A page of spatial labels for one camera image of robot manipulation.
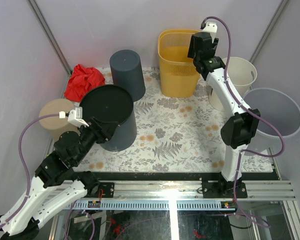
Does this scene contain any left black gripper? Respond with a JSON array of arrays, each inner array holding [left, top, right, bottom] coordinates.
[[75, 117, 121, 166]]

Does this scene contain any large dark navy bin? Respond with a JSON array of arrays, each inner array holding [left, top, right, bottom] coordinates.
[[79, 84, 137, 152]]

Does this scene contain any yellow mesh basket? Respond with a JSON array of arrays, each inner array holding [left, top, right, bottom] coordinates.
[[157, 29, 200, 98]]

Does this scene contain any beige bin with black rim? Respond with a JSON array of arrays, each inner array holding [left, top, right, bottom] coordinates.
[[39, 98, 80, 142]]

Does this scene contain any cream white bin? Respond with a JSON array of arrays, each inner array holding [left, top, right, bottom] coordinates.
[[208, 56, 257, 112]]

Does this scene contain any slate blue tapered bin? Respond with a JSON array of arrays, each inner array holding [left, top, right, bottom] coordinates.
[[109, 49, 146, 102]]

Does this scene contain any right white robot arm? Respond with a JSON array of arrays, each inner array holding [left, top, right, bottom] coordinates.
[[187, 31, 260, 199]]

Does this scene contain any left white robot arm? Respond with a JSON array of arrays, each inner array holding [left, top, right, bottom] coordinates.
[[0, 117, 119, 240]]

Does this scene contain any crumpled red cloth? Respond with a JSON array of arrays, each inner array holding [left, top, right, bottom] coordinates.
[[64, 64, 106, 102]]

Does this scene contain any floral patterned table mat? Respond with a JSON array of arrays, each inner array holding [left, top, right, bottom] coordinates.
[[49, 66, 275, 173]]

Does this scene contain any translucent grey bin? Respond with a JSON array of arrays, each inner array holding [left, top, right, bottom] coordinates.
[[243, 87, 300, 153]]

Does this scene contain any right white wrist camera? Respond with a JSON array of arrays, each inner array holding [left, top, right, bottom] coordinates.
[[200, 21, 218, 35]]

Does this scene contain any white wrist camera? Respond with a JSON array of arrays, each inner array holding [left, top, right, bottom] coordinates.
[[58, 106, 89, 128], [200, 21, 218, 35]]

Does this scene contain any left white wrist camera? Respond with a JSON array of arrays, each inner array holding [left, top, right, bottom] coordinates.
[[58, 106, 89, 128]]

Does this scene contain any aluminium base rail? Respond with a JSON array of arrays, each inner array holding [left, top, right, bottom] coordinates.
[[66, 180, 296, 211]]

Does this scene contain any right aluminium frame post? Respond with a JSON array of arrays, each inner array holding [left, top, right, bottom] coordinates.
[[249, 0, 291, 64]]

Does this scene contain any aluminium frame post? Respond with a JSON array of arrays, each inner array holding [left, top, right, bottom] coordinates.
[[249, 0, 291, 64], [26, 0, 73, 76]]

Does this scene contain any left aluminium frame post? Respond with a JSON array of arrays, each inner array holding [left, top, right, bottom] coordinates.
[[26, 0, 73, 76]]

